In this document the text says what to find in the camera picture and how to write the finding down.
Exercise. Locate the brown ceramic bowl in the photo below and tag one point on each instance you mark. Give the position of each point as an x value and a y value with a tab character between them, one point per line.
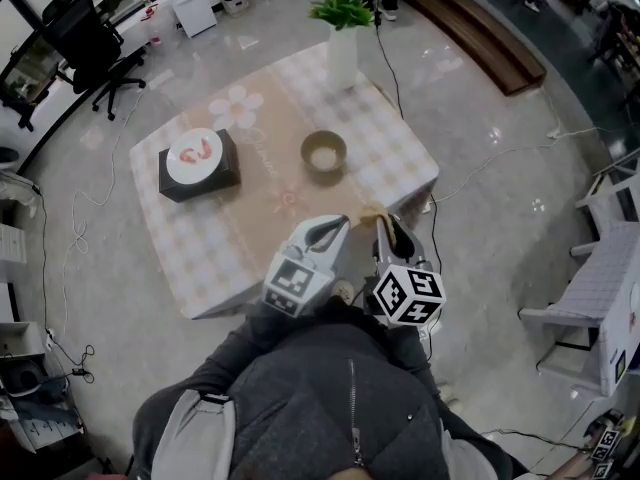
324	155

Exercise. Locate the person's left forearm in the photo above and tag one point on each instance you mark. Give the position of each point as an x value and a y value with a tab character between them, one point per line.
220	363

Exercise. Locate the white drawer cabinet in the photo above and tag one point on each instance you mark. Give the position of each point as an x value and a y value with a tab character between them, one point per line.
12	243

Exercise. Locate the white round plate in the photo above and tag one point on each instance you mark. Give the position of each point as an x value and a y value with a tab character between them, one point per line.
195	173

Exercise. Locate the green plant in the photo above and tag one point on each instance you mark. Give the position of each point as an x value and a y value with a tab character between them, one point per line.
342	8

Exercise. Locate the white rack with grid cloth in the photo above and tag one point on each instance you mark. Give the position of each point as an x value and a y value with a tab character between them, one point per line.
600	278

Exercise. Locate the beige loofah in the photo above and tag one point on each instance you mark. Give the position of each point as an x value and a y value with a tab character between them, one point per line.
372	214

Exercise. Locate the white water dispenser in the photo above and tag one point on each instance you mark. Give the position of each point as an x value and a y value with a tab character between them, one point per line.
192	3

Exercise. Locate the table with checkered cloth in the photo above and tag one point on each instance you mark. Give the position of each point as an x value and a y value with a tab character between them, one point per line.
225	238

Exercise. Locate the black box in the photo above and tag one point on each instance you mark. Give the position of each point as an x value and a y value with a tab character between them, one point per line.
200	190

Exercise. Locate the person's dark clothed torso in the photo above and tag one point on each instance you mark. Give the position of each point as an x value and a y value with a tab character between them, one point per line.
310	408

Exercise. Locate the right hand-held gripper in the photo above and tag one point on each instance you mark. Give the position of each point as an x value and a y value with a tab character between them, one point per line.
410	293

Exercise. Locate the gray round appliance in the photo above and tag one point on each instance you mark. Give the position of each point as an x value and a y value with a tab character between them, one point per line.
25	378

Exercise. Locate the white bin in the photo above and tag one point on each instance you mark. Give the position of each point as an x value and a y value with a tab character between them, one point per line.
234	2

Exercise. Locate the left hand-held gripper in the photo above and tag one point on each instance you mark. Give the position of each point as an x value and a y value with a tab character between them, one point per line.
300	283

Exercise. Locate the low white drawer unit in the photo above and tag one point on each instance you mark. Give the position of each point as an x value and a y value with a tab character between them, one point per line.
47	430

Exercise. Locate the clear jug with red label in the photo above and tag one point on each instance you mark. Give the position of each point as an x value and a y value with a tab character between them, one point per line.
152	33

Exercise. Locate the red shrimp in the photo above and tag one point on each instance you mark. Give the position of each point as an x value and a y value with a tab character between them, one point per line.
205	150
187	155

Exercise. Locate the person's right forearm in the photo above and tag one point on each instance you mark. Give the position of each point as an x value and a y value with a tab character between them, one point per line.
415	358

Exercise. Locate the brown wooden step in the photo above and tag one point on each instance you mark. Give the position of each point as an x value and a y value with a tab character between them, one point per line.
480	33

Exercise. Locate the black office chair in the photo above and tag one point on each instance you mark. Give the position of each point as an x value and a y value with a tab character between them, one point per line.
85	43

